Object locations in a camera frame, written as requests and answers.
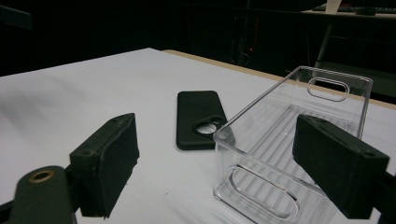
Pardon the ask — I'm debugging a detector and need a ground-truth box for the wooden table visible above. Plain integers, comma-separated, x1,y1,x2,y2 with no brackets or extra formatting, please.
162,49,396,110

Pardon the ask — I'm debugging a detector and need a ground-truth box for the white table cover sheet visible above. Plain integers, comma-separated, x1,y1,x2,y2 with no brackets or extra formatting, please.
0,47,396,224

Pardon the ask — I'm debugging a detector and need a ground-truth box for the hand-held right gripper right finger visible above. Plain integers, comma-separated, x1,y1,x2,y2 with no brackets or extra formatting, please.
291,113,390,220

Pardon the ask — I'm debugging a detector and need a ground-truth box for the clear plastic storage bin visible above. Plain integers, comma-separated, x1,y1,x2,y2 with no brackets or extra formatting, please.
212,65,374,224

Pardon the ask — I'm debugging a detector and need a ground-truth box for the light desk with white legs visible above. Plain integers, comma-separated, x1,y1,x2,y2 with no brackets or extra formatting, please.
300,8,396,66

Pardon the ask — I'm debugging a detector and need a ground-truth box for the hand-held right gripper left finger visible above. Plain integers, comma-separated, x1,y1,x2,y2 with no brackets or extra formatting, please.
68,112,140,218

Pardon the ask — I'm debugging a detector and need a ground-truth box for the black phone case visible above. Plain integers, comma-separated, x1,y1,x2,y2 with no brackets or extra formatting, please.
176,90,229,151

